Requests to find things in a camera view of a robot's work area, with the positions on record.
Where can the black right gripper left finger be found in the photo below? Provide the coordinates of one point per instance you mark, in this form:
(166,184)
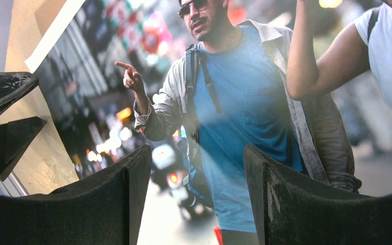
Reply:
(104,208)

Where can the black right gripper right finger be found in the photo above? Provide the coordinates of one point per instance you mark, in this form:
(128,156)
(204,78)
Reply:
(292,208)

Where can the brown cardboard backing board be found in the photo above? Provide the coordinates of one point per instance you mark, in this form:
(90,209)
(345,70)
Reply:
(46,14)

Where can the printed street photo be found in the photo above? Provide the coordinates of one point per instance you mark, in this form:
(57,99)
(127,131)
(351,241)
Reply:
(226,92)

